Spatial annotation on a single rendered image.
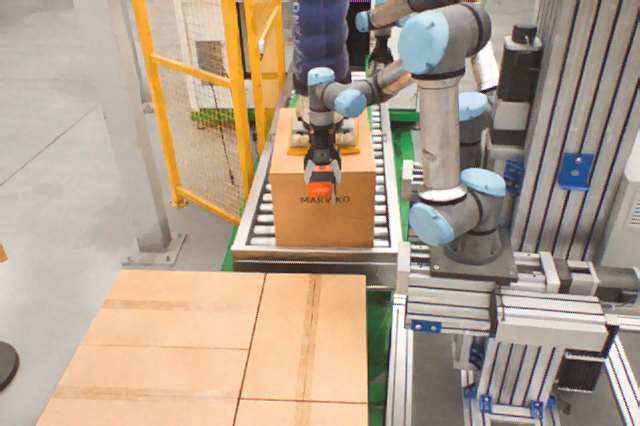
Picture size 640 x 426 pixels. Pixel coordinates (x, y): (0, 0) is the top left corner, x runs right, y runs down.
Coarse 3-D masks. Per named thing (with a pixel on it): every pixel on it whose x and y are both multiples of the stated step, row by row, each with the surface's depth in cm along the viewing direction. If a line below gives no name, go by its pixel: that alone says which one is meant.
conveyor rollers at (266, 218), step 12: (360, 72) 403; (372, 108) 350; (372, 120) 335; (264, 204) 259; (384, 204) 262; (264, 216) 250; (264, 228) 243; (384, 228) 240; (252, 240) 236; (264, 240) 235
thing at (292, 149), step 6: (294, 120) 235; (300, 120) 230; (294, 132) 225; (300, 132) 219; (306, 132) 225; (288, 138) 222; (288, 144) 217; (294, 144) 216; (288, 150) 213; (294, 150) 213; (300, 150) 213; (306, 150) 213
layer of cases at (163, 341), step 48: (144, 288) 212; (192, 288) 212; (240, 288) 211; (288, 288) 210; (336, 288) 210; (96, 336) 192; (144, 336) 191; (192, 336) 191; (240, 336) 190; (288, 336) 190; (336, 336) 189; (96, 384) 175; (144, 384) 174; (192, 384) 174; (240, 384) 174; (288, 384) 173; (336, 384) 173
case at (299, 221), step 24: (288, 120) 241; (360, 120) 239; (360, 144) 221; (288, 168) 206; (360, 168) 204; (288, 192) 208; (360, 192) 208; (288, 216) 214; (312, 216) 214; (336, 216) 214; (360, 216) 214; (288, 240) 221; (312, 240) 221; (336, 240) 221; (360, 240) 221
